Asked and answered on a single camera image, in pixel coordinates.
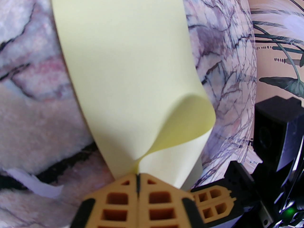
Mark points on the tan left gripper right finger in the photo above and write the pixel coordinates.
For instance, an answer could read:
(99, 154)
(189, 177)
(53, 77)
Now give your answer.
(144, 205)

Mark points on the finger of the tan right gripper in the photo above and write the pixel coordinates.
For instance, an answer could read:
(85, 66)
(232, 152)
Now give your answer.
(215, 212)
(208, 191)

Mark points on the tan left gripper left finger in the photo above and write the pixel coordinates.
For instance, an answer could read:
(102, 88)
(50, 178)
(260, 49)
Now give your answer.
(131, 205)

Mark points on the pale yellow paper sheet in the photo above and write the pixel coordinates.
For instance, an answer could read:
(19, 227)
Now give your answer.
(123, 68)

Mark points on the white plastic scrap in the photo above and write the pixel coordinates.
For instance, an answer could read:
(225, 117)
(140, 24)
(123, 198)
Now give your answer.
(35, 186)

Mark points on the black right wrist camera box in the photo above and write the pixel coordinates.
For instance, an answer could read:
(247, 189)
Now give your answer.
(275, 132)

